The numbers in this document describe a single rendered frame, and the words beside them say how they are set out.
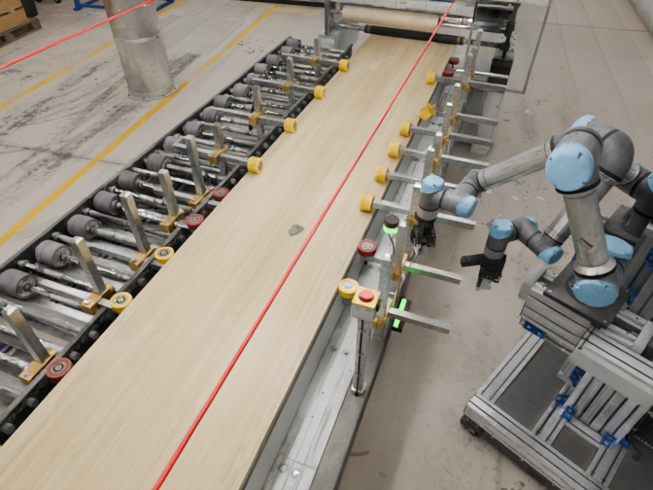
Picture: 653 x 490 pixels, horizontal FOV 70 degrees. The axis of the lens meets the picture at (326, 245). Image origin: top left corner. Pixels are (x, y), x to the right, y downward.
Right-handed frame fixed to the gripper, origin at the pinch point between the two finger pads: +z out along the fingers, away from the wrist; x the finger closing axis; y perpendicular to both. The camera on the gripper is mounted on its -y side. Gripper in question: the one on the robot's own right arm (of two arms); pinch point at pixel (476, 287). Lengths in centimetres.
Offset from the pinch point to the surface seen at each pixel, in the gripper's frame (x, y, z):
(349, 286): -26, -48, -8
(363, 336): -57, -32, -22
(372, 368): -45, -31, 12
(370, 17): 250, -123, -23
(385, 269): -31, -33, -28
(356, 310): -59, -35, -36
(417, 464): -43, -5, 83
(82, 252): -60, -140, -26
